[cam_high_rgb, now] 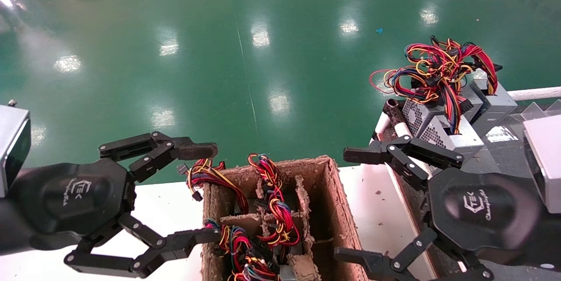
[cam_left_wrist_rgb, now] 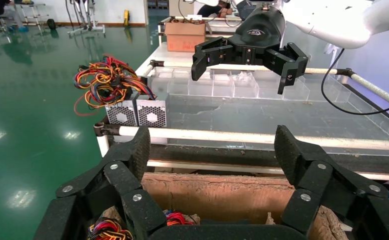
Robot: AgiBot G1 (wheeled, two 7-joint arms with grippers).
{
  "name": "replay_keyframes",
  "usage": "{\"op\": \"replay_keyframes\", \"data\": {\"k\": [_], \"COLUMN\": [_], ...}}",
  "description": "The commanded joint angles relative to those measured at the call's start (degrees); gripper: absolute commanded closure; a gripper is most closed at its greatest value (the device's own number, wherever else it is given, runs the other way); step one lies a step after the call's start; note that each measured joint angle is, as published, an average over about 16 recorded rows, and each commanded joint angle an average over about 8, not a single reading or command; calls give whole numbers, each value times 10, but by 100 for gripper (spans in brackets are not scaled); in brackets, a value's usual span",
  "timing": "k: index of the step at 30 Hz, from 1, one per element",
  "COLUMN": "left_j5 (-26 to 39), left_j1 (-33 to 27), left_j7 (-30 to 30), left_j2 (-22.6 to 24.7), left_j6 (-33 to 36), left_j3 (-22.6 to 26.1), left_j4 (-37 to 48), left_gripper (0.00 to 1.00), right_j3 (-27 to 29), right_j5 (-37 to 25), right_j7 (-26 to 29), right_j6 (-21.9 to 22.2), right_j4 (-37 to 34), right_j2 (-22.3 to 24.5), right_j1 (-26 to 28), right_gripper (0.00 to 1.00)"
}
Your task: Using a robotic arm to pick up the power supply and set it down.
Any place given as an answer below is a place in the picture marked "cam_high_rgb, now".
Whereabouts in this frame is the clear acrylic divider tray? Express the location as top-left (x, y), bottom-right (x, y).
top-left (521, 100), bottom-right (561, 120)

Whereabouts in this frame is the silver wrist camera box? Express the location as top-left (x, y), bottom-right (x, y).
top-left (0, 100), bottom-right (32, 198)
top-left (523, 114), bottom-right (561, 214)

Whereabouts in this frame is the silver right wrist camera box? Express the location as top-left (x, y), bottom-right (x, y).
top-left (523, 114), bottom-right (561, 214)

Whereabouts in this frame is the multicolour power supply wire harness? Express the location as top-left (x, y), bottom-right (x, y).
top-left (434, 68), bottom-right (468, 135)

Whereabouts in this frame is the black pipe corner connector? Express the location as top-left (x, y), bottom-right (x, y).
top-left (383, 99), bottom-right (409, 129)

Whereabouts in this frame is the white frame pipe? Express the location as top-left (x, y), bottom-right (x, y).
top-left (508, 86), bottom-right (561, 101)
top-left (393, 121), bottom-right (434, 181)

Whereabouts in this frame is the worn brown cardboard box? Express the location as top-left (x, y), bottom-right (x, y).
top-left (201, 155), bottom-right (369, 281)

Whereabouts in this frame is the dark grey power supply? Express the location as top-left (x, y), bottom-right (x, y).
top-left (460, 69), bottom-right (518, 138)

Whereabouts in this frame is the red blue wire harness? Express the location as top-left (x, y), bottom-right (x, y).
top-left (204, 219), bottom-right (282, 281)

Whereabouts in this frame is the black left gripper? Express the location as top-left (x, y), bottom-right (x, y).
top-left (9, 131), bottom-right (222, 278)

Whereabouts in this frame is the tangled multicolour wire bundle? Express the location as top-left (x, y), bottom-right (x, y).
top-left (369, 36), bottom-right (503, 106)

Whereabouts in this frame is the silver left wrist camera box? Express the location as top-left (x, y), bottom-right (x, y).
top-left (0, 100), bottom-right (32, 198)

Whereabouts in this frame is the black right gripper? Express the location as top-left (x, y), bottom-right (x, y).
top-left (334, 135), bottom-right (544, 281)

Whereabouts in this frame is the short white pipe leg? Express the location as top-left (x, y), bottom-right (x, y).
top-left (373, 112), bottom-right (392, 142)

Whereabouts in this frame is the red yellow wire harness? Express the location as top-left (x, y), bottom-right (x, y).
top-left (176, 158), bottom-right (250, 216)
top-left (247, 153), bottom-right (302, 247)

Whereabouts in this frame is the silver mesh power supply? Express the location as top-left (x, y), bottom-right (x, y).
top-left (401, 97), bottom-right (444, 138)
top-left (422, 115), bottom-right (485, 162)

